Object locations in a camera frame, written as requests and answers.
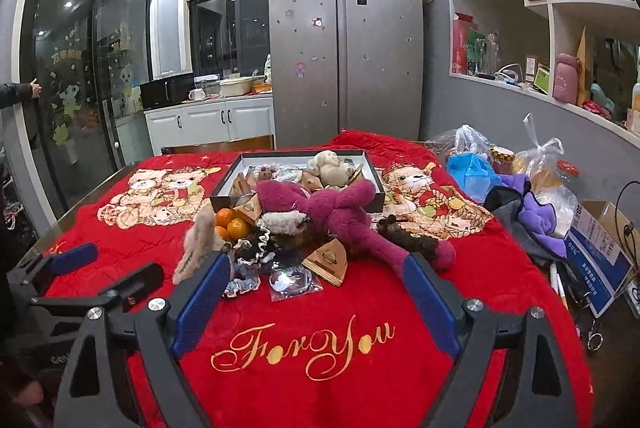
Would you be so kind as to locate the white pen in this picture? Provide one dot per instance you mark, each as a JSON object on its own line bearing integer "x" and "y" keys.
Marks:
{"x": 557, "y": 283}

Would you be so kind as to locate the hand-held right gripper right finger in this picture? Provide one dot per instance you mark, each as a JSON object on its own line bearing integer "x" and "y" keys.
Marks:
{"x": 430, "y": 303}

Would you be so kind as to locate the red printed blanket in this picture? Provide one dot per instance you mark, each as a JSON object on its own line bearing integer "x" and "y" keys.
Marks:
{"x": 350, "y": 298}

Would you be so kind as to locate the grey cloth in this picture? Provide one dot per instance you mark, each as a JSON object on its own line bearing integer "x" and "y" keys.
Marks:
{"x": 505, "y": 203}

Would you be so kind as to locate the small brown plush bear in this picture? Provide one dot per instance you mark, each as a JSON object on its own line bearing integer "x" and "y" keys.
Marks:
{"x": 268, "y": 173}

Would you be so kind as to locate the black scrunchie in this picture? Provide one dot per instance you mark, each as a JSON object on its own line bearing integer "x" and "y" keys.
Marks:
{"x": 252, "y": 250}

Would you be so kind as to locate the blue plastic bag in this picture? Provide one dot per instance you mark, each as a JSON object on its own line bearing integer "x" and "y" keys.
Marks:
{"x": 472, "y": 178}

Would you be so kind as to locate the glass sliding door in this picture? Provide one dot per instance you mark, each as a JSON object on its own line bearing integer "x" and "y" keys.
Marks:
{"x": 75, "y": 107}

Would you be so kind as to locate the light blue scrunchie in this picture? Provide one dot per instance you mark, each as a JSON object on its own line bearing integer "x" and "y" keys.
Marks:
{"x": 245, "y": 280}

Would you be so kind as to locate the magenta plush toy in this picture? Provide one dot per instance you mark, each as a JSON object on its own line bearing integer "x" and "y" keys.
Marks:
{"x": 340, "y": 208}

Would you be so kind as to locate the cream plastic basin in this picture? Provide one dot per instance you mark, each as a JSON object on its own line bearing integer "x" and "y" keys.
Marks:
{"x": 235, "y": 87}

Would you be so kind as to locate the dark brown plush stick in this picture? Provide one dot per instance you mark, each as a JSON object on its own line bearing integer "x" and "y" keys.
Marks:
{"x": 410, "y": 240}

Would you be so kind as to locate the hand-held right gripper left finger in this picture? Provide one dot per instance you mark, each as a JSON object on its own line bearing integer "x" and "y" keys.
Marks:
{"x": 200, "y": 303}

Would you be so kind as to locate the black microwave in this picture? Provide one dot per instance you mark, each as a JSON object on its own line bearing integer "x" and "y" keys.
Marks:
{"x": 160, "y": 92}

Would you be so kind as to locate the white mug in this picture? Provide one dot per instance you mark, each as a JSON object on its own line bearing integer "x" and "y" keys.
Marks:
{"x": 196, "y": 95}

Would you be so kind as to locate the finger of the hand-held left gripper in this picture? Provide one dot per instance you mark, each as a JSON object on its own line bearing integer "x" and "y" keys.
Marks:
{"x": 135, "y": 278}
{"x": 70, "y": 255}

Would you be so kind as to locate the green framed card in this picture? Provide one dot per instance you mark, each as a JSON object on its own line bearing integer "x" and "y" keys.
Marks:
{"x": 542, "y": 81}

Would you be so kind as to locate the glass jar with checkered lid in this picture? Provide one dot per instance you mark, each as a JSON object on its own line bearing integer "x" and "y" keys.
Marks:
{"x": 502, "y": 155}

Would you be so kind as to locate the orange bottle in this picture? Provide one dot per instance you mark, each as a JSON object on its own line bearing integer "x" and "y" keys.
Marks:
{"x": 636, "y": 100}

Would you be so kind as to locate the glass jar with red lid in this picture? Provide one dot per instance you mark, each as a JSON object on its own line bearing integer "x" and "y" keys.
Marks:
{"x": 568, "y": 166}

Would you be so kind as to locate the white and blue cardboard box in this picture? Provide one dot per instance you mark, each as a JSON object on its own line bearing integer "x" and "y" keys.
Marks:
{"x": 600, "y": 268}

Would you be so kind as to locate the white furry hair band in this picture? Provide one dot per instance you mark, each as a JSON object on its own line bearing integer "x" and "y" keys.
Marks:
{"x": 280, "y": 222}

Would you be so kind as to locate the red gift box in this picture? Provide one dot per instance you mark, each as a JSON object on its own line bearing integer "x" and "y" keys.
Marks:
{"x": 460, "y": 47}

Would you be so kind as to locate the pink bottle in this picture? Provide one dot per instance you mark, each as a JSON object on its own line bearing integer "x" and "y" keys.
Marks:
{"x": 565, "y": 80}

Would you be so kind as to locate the orange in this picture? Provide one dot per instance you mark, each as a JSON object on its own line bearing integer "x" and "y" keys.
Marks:
{"x": 224, "y": 217}
{"x": 239, "y": 229}
{"x": 221, "y": 234}

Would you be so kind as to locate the white kitchen cabinet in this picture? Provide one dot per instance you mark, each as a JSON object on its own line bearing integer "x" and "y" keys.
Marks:
{"x": 200, "y": 122}

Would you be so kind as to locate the brown paper envelope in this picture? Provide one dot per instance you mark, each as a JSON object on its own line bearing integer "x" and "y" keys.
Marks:
{"x": 583, "y": 67}

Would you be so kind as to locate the plastic bag with groceries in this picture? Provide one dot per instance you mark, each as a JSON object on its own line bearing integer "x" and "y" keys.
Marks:
{"x": 268, "y": 67}

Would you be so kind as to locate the black gift box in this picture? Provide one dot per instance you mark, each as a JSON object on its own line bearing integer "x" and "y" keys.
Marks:
{"x": 376, "y": 200}

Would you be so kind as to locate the dark window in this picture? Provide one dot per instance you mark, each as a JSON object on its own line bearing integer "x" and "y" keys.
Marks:
{"x": 230, "y": 32}

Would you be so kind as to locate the silver refrigerator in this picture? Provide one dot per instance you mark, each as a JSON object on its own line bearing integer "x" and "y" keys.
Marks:
{"x": 350, "y": 57}

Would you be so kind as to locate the clear knotted plastic bag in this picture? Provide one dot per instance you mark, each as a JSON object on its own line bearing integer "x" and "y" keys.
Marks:
{"x": 545, "y": 188}

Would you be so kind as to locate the wooden desktop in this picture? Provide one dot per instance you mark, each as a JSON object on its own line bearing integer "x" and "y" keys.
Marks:
{"x": 70, "y": 213}

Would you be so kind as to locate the wooden chair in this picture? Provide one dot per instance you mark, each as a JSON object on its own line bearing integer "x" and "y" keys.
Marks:
{"x": 225, "y": 143}

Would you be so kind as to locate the clear packet with round disc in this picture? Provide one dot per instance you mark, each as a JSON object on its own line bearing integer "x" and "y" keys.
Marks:
{"x": 295, "y": 283}

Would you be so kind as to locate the person's left hand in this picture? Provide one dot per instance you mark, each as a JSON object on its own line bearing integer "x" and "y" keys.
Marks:
{"x": 22, "y": 393}

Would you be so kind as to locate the purple cloth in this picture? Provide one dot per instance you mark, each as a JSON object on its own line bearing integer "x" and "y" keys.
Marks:
{"x": 537, "y": 218}

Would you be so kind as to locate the cream plush bear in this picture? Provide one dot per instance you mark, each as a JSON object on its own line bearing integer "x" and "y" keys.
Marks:
{"x": 330, "y": 170}

